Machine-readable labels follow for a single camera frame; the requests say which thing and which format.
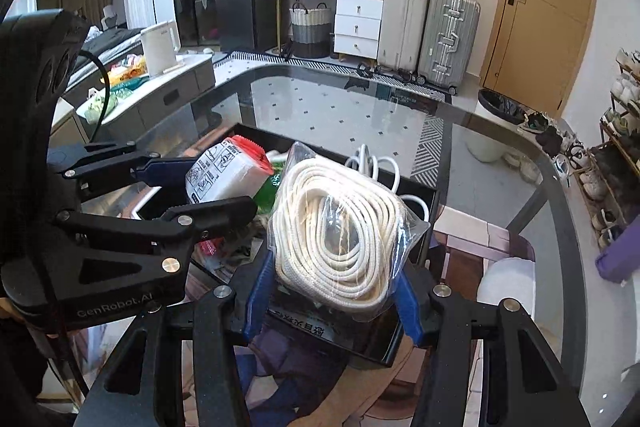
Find bagged white rope coil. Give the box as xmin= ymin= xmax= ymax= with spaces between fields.
xmin=267 ymin=142 xmax=431 ymax=323

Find pile of colourful snack packets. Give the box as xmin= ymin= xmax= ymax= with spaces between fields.
xmin=82 ymin=57 xmax=151 ymax=118

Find white low cabinet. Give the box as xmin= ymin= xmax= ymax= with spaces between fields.
xmin=50 ymin=54 xmax=217 ymax=142

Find printed cartoon table mat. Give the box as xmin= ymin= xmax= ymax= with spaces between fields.
xmin=85 ymin=202 xmax=541 ymax=427

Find green white packet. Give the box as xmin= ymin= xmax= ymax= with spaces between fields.
xmin=254 ymin=159 xmax=288 ymax=214

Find black white patterned rug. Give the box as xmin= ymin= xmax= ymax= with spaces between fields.
xmin=215 ymin=48 xmax=453 ymax=105

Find wooden shoe rack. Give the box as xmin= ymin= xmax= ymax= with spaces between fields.
xmin=570 ymin=52 xmax=640 ymax=258

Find white trash can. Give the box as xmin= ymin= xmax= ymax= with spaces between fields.
xmin=467 ymin=88 xmax=527 ymax=162

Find grey white laundry basket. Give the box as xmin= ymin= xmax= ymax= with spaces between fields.
xmin=290 ymin=2 xmax=332 ymax=58

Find bed with dark bedding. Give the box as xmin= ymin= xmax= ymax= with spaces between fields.
xmin=65 ymin=27 xmax=143 ymax=82

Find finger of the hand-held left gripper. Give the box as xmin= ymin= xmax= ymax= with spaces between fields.
xmin=47 ymin=141 xmax=201 ymax=204
xmin=50 ymin=196 xmax=259 ymax=293

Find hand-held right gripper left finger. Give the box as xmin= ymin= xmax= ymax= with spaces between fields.
xmin=75 ymin=251 xmax=277 ymax=427

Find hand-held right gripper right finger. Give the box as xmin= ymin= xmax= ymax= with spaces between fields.
xmin=391 ymin=273 xmax=592 ymax=427

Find silver suitcase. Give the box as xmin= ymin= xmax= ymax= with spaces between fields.
xmin=417 ymin=0 xmax=481 ymax=88

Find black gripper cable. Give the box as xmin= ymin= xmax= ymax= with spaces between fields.
xmin=79 ymin=51 xmax=112 ymax=142

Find white suitcase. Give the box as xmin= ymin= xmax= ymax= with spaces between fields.
xmin=376 ymin=0 xmax=432 ymax=75

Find wooden door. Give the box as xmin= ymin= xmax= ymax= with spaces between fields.
xmin=480 ymin=0 xmax=598 ymax=118

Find white electric kettle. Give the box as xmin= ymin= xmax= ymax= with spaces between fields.
xmin=140 ymin=19 xmax=181 ymax=78

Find beige side cabinet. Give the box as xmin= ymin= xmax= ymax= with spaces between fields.
xmin=50 ymin=99 xmax=91 ymax=142

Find red white tissue packet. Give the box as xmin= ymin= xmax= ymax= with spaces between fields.
xmin=185 ymin=136 xmax=275 ymax=212

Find black cardboard box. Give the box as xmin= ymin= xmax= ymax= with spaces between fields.
xmin=135 ymin=122 xmax=441 ymax=368

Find white vanity desk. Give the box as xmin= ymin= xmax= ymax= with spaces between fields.
xmin=264 ymin=0 xmax=386 ymax=58

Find pile of shoes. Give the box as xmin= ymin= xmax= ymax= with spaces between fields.
xmin=517 ymin=112 xmax=586 ymax=172

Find white charging cable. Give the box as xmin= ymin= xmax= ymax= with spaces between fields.
xmin=345 ymin=144 xmax=431 ymax=223

